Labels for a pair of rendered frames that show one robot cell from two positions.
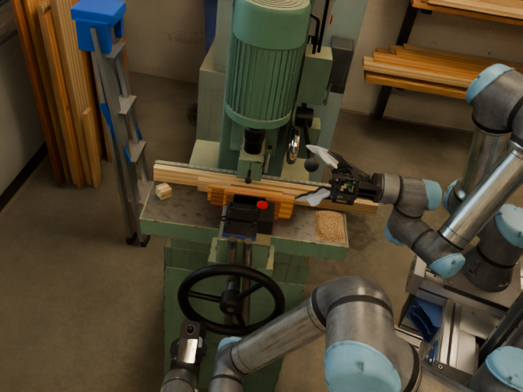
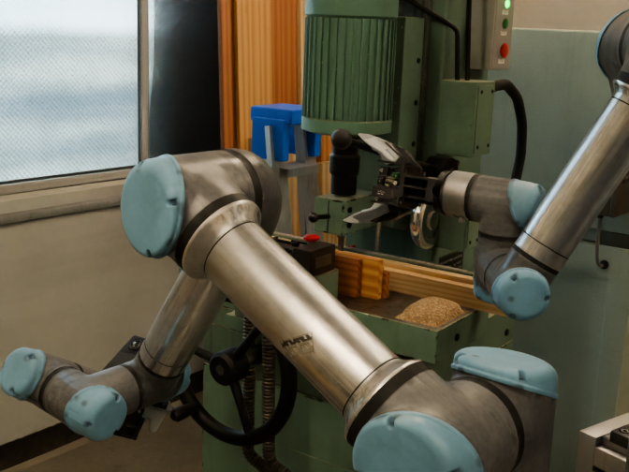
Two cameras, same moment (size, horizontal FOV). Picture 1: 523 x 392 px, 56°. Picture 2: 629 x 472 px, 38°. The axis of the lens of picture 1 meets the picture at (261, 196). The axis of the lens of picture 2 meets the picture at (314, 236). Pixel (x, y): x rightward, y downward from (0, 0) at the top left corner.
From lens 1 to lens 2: 114 cm
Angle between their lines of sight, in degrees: 42
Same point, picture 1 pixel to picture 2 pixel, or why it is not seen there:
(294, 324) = not seen: hidden behind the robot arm
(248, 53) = (311, 27)
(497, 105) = (610, 47)
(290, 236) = (357, 309)
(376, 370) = (152, 164)
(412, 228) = (490, 254)
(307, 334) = not seen: hidden behind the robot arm
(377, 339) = (187, 156)
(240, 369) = (142, 357)
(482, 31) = not seen: outside the picture
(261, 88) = (324, 71)
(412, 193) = (487, 189)
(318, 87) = (462, 126)
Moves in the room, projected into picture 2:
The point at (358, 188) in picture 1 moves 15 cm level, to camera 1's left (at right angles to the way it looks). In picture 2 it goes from (403, 177) to (329, 166)
